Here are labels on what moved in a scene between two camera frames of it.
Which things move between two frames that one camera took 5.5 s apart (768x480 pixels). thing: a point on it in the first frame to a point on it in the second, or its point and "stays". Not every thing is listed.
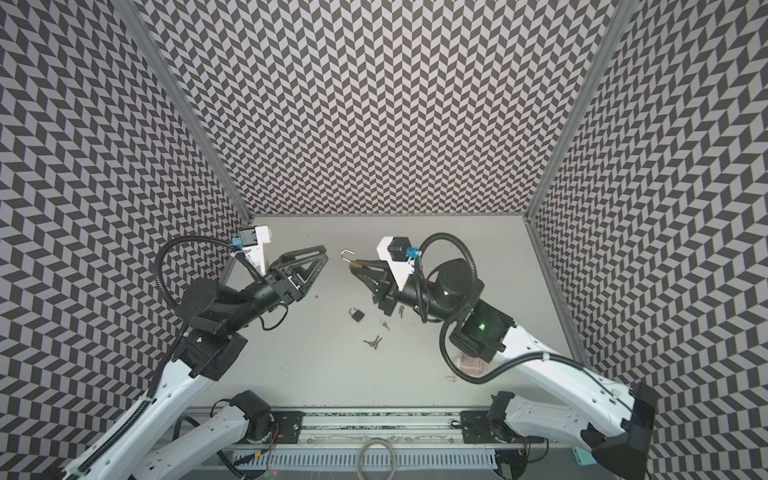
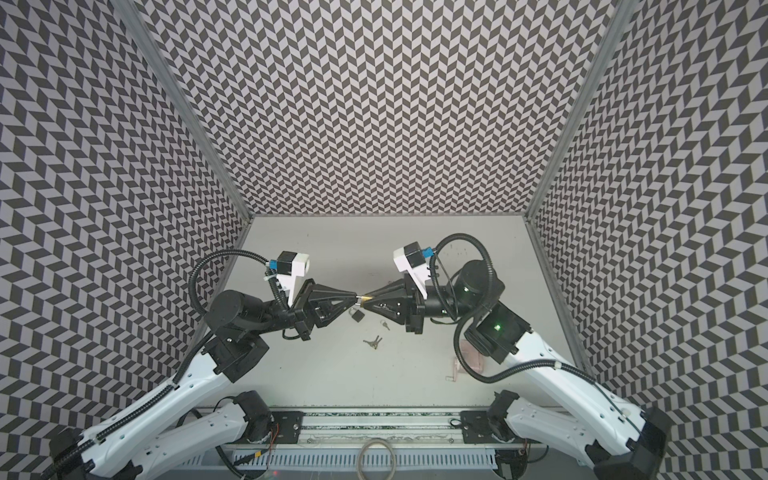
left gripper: [283, 280] to [308, 315]
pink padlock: [468, 365] stays
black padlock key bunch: [374, 343] stays
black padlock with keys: [356, 314] stays
